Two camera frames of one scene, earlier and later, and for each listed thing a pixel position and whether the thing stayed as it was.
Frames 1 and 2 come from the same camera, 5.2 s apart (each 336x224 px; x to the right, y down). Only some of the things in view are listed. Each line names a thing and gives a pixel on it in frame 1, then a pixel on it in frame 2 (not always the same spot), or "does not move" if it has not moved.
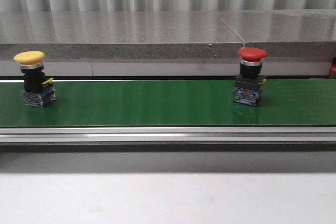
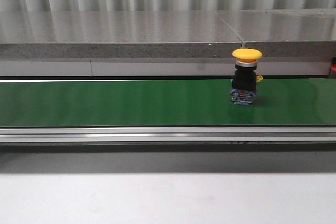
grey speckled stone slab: x=118 y=35 does not move
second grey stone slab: x=305 y=33 does not move
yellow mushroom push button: x=38 y=90 -> x=243 y=88
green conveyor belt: x=305 y=102 does not move
